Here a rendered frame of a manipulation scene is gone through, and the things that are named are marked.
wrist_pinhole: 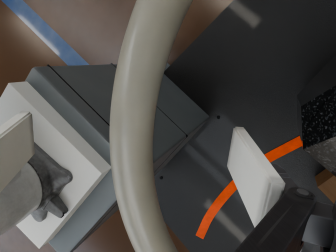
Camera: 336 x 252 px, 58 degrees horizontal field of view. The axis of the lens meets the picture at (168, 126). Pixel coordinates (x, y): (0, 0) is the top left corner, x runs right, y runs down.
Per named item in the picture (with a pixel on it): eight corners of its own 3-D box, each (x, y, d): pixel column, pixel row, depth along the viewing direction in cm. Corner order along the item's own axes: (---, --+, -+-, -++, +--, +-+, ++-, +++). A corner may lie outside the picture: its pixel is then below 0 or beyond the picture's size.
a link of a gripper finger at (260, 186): (270, 181, 13) (287, 182, 13) (233, 125, 20) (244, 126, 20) (257, 237, 14) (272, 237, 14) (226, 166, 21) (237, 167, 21)
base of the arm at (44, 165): (53, 232, 81) (39, 244, 75) (-5, 176, 83) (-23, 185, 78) (86, 186, 74) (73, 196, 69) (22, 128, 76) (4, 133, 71)
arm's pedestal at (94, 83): (162, 182, 164) (66, 282, 90) (98, 118, 170) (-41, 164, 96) (225, 116, 145) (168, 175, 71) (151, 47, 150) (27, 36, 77)
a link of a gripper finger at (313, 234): (298, 220, 12) (371, 224, 12) (259, 162, 17) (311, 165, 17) (290, 250, 12) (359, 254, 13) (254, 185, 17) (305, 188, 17)
